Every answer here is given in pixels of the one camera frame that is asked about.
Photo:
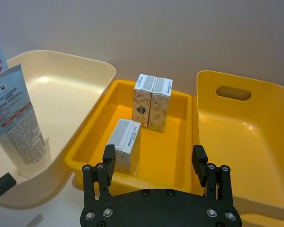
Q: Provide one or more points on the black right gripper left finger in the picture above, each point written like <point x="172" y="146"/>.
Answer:
<point x="94" y="179"/>

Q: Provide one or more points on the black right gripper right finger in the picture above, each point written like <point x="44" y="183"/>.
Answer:
<point x="216" y="182"/>

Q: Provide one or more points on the small printed paper carton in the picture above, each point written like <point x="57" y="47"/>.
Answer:
<point x="159" y="111"/>
<point x="126" y="142"/>
<point x="140" y="104"/>

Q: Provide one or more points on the shallow yellow plastic tray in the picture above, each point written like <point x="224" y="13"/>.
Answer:
<point x="165" y="151"/>

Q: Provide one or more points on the cream plastic bin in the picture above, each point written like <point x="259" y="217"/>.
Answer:
<point x="61" y="94"/>

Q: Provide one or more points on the black bar-shaped object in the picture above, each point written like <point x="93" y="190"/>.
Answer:
<point x="2" y="184"/>

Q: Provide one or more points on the white blue tube small print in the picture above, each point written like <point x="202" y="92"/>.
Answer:
<point x="16" y="118"/>

